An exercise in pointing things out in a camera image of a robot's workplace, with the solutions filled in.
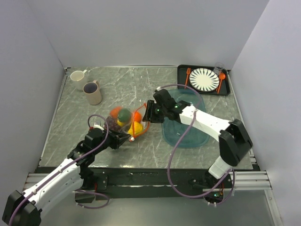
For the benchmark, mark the orange plastic fork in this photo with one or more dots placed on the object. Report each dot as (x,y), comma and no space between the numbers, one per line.
(187,75)

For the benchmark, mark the clear zip top bag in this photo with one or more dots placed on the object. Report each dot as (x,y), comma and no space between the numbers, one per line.
(127,125)

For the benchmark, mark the orange plastic spoon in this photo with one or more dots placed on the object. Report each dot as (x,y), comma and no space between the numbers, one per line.
(222,76)

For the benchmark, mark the green lime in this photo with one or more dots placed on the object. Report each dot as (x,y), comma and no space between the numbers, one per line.
(124,115)

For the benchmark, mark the aluminium rail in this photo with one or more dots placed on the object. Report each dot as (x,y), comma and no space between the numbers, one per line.
(247,181)

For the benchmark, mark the orange mandarin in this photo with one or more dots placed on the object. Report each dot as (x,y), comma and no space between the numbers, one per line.
(137,117)

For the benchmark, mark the black base frame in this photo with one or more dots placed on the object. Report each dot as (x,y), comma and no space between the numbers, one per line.
(146,183)

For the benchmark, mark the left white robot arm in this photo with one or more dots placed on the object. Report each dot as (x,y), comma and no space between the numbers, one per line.
(28,208)

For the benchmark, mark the striped white plate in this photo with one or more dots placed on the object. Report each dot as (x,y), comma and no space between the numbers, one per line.
(204,80)

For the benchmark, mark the yellow pear-shaped gourd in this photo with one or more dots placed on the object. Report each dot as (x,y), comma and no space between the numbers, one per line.
(135,128)

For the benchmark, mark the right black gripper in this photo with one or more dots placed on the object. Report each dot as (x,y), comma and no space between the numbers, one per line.
(151,105)

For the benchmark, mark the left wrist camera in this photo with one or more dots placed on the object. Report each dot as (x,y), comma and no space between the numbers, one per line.
(97,125)

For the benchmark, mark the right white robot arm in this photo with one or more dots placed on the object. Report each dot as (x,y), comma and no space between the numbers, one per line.
(234,141)

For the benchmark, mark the beige mug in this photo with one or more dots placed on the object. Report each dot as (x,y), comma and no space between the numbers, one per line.
(92,92)

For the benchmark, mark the purple grape bunch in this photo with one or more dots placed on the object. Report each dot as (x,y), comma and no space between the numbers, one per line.
(112,123)

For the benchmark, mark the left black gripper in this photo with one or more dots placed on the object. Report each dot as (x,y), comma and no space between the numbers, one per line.
(117,139)

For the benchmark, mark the clear drinking glass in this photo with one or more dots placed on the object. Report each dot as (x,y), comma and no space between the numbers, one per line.
(218,68)

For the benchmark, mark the white mug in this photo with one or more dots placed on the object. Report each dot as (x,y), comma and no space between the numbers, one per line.
(79,79)

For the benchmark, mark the teal plastic tray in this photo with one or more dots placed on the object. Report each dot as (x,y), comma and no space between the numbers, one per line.
(172,130)

